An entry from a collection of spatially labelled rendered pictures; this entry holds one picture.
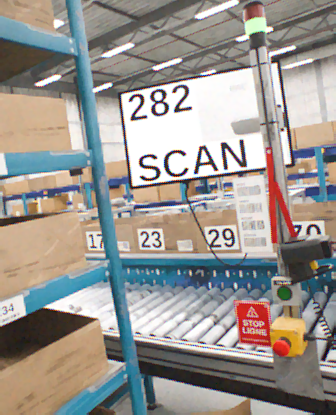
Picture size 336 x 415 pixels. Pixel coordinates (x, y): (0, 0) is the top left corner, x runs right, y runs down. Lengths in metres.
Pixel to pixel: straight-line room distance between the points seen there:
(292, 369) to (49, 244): 0.72
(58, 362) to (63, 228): 0.22
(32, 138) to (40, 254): 0.19
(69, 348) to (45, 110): 0.40
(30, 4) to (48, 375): 0.60
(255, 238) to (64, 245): 0.51
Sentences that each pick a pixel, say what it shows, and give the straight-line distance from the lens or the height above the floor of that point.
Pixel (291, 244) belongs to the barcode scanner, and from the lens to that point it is 0.89.
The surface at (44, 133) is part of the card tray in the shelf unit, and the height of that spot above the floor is 1.38.
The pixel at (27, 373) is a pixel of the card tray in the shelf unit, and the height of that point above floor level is 1.02.
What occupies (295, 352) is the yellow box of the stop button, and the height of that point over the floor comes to 0.82.
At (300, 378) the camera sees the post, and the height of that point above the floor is 0.71.
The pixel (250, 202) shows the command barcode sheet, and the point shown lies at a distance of 0.96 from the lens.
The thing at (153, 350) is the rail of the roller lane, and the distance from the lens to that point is 1.30.
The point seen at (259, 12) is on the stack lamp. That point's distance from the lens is 1.00.
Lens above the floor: 1.28
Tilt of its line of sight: 4 degrees down
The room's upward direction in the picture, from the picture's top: 9 degrees counter-clockwise
